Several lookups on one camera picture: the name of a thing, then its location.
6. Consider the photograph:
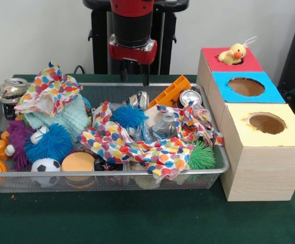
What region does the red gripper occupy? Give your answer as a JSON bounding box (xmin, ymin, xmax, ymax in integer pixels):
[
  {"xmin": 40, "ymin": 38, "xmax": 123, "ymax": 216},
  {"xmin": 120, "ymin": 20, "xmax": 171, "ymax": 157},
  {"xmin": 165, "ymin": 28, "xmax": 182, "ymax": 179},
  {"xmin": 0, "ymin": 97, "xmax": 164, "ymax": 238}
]
[{"xmin": 108, "ymin": 40, "xmax": 158, "ymax": 86}]

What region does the orange plastic building brick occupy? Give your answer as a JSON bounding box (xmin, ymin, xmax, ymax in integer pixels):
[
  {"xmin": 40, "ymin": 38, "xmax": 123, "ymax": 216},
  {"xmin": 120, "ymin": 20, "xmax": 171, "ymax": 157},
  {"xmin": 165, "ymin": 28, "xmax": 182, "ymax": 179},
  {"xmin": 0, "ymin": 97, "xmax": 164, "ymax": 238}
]
[{"xmin": 149, "ymin": 75, "xmax": 192, "ymax": 109}]

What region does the mint green knitted cloth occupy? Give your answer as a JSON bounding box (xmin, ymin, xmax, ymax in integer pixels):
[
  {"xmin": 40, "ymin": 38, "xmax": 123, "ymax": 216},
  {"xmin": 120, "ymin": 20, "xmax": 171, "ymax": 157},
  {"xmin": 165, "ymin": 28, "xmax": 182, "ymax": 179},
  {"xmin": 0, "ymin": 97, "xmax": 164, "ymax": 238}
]
[{"xmin": 24, "ymin": 95, "xmax": 92, "ymax": 143}]

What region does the colourful dotted cloth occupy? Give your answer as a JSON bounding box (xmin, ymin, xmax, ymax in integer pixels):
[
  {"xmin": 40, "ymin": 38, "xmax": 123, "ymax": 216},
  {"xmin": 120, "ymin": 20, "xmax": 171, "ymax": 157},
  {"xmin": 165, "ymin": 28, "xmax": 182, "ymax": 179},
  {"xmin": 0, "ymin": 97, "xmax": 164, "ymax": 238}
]
[
  {"xmin": 14, "ymin": 60, "xmax": 84, "ymax": 117},
  {"xmin": 76, "ymin": 100, "xmax": 225, "ymax": 184}
]

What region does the yellow duck plush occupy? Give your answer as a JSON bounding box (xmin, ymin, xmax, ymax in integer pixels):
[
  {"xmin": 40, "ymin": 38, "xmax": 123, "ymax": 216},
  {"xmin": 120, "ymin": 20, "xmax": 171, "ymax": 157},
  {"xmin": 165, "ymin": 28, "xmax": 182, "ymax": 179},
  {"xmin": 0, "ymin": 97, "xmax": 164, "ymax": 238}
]
[{"xmin": 218, "ymin": 36, "xmax": 258, "ymax": 66}]

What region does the shallow metal mesh bin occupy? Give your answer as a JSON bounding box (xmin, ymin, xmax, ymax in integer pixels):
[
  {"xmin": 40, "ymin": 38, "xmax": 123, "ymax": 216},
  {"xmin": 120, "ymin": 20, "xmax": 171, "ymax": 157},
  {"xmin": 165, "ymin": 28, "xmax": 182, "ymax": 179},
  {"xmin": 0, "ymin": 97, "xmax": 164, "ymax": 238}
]
[{"xmin": 0, "ymin": 82, "xmax": 231, "ymax": 193}]

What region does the wooden box with three holes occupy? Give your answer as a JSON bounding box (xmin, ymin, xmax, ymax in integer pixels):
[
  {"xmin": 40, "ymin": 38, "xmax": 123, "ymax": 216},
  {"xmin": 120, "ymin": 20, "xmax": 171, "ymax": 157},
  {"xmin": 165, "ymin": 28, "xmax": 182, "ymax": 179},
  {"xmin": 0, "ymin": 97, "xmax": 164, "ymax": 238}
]
[{"xmin": 196, "ymin": 47, "xmax": 295, "ymax": 202}]

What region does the blue spiky ball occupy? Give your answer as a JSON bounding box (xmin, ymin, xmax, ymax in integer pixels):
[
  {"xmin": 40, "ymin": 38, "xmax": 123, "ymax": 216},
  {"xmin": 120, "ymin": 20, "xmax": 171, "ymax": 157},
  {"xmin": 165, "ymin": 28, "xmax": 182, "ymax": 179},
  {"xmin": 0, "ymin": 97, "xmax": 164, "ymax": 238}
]
[
  {"xmin": 24, "ymin": 124, "xmax": 73, "ymax": 163},
  {"xmin": 110, "ymin": 104, "xmax": 150, "ymax": 130}
]

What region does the orange foam cylinder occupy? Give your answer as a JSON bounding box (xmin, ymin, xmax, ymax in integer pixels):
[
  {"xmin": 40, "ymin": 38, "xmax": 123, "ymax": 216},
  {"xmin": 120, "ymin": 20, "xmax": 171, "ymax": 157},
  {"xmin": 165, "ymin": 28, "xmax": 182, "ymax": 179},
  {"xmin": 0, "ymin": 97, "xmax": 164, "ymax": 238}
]
[{"xmin": 60, "ymin": 151, "xmax": 96, "ymax": 173}]

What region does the green spiky ball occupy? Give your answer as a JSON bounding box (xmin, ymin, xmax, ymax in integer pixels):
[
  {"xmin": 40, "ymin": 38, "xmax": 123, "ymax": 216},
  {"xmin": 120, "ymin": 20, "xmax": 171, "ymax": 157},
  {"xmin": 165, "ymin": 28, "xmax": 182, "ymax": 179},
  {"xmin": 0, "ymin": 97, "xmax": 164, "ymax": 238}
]
[{"xmin": 187, "ymin": 141, "xmax": 216, "ymax": 170}]

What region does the small soccer ball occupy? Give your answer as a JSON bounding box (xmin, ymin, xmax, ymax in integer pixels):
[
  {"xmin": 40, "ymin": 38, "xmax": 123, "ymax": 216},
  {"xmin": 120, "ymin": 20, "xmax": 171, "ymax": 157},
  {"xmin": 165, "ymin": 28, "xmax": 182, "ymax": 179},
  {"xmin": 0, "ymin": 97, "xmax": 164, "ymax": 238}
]
[{"xmin": 31, "ymin": 158, "xmax": 62, "ymax": 173}]

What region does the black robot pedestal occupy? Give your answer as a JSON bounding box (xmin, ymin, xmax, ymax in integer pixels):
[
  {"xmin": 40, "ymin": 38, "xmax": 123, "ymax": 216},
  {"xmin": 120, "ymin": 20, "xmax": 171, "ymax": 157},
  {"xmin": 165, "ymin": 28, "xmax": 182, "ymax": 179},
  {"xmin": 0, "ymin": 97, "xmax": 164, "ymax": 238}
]
[{"xmin": 82, "ymin": 0, "xmax": 190, "ymax": 75}]

